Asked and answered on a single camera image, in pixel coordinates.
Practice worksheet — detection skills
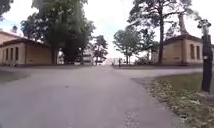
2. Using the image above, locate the grass patch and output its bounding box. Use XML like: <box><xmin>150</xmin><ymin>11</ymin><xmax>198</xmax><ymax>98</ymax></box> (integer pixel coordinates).
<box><xmin>0</xmin><ymin>68</ymin><xmax>29</xmax><ymax>84</ymax></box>

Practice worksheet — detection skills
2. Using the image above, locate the large tree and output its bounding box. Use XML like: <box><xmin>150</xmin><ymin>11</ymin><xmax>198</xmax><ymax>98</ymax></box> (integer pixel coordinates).
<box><xmin>20</xmin><ymin>0</ymin><xmax>96</xmax><ymax>65</ymax></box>

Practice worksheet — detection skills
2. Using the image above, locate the grey asphalt road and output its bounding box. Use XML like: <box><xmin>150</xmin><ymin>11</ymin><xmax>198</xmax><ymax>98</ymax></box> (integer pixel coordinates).
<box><xmin>0</xmin><ymin>64</ymin><xmax>214</xmax><ymax>128</ymax></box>

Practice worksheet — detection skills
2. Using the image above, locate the dark pole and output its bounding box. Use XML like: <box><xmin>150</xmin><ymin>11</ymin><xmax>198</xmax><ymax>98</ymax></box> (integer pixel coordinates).
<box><xmin>196</xmin><ymin>18</ymin><xmax>214</xmax><ymax>93</ymax></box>

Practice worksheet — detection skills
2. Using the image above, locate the pine tree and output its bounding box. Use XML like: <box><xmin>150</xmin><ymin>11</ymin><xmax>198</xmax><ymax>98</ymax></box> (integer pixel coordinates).
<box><xmin>91</xmin><ymin>34</ymin><xmax>109</xmax><ymax>66</ymax></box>

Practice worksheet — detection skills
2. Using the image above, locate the grass with fallen leaves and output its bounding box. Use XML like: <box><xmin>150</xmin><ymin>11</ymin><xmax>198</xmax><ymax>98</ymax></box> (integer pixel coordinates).
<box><xmin>143</xmin><ymin>70</ymin><xmax>214</xmax><ymax>128</ymax></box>

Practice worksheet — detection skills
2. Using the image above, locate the tall tree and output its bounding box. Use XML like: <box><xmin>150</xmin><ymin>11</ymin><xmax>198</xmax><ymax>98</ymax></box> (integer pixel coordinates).
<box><xmin>127</xmin><ymin>0</ymin><xmax>196</xmax><ymax>65</ymax></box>

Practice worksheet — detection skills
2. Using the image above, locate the tan building with dark roof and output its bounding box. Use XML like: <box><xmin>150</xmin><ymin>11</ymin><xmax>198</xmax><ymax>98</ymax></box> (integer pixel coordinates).
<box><xmin>0</xmin><ymin>29</ymin><xmax>55</xmax><ymax>67</ymax></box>
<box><xmin>151</xmin><ymin>33</ymin><xmax>214</xmax><ymax>66</ymax></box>

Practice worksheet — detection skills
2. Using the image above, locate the pale building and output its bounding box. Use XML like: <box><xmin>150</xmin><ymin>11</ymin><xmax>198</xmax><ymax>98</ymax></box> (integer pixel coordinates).
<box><xmin>79</xmin><ymin>49</ymin><xmax>96</xmax><ymax>66</ymax></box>

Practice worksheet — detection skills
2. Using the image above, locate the broad tree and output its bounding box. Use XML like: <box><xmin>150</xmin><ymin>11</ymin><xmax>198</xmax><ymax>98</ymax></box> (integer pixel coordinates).
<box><xmin>112</xmin><ymin>26</ymin><xmax>143</xmax><ymax>65</ymax></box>

